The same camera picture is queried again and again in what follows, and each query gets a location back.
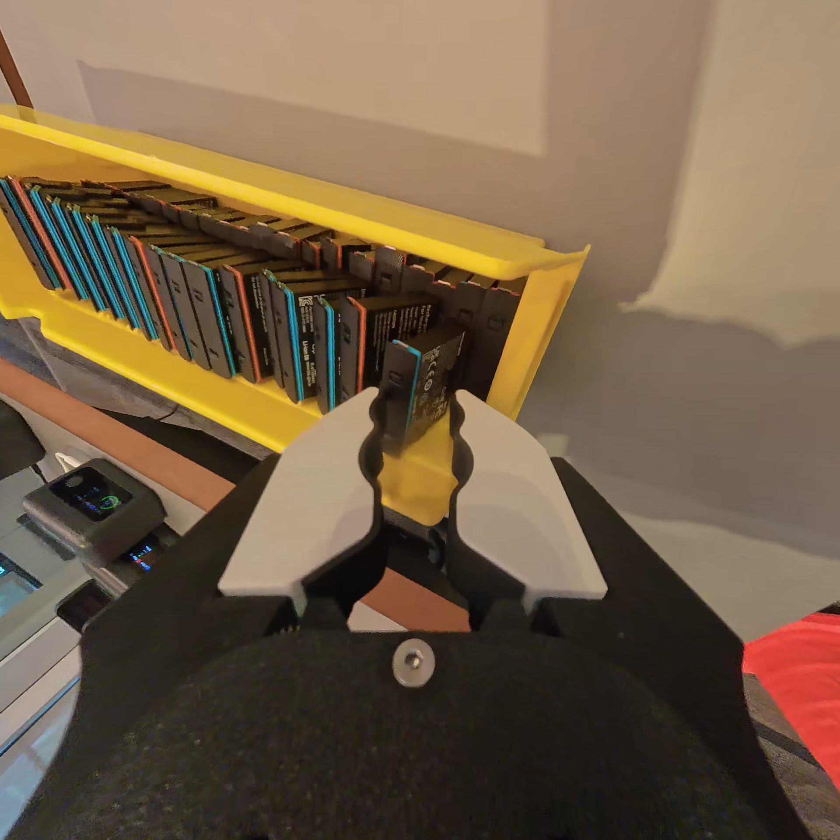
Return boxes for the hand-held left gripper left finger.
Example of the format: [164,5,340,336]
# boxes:
[217,388,388,602]

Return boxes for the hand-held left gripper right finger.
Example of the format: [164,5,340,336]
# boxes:
[444,390,609,605]

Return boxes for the blue-edged black battery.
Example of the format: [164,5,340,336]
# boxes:
[378,329,468,458]

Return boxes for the yellow plastic bin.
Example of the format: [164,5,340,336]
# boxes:
[0,103,589,526]

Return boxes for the row of black batteries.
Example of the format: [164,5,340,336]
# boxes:
[0,175,529,408]

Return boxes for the black charger blue lights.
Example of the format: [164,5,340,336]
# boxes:
[82,523,178,598]

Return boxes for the grey charger green display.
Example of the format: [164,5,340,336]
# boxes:
[24,462,168,568]

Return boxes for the red cloth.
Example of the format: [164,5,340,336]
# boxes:
[742,607,840,756]

